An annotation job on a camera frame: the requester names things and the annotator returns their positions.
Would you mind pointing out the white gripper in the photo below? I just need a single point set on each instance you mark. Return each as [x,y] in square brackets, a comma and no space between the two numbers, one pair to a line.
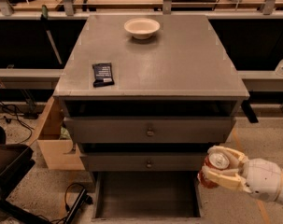
[262,178]

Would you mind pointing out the orange soda can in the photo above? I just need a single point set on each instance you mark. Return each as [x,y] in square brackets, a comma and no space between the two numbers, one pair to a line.
[215,160]

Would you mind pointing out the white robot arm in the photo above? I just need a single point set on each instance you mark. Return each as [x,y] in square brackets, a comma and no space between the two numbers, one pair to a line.
[232,169]

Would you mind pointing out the open grey bottom drawer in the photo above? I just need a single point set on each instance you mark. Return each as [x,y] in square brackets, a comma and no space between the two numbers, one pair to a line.
[147,195]

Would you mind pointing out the grey middle drawer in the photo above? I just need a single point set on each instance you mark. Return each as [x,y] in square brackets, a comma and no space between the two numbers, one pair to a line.
[150,161]

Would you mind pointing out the grey drawer cabinet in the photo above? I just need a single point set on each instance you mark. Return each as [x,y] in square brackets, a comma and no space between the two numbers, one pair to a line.
[182,71]

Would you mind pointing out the grey top drawer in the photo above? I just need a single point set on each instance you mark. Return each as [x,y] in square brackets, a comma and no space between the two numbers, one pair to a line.
[146,130]

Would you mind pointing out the black power strip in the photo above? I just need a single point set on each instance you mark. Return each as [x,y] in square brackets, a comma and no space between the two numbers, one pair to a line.
[82,198]

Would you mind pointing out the dark blue snack packet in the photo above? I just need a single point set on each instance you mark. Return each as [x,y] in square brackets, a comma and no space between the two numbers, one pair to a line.
[102,74]

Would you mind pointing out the white bowl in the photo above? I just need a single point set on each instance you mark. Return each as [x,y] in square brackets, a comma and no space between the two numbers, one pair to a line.
[141,28]

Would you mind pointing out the black chair base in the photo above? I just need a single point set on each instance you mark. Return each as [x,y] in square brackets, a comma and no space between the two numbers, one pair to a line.
[15,162]

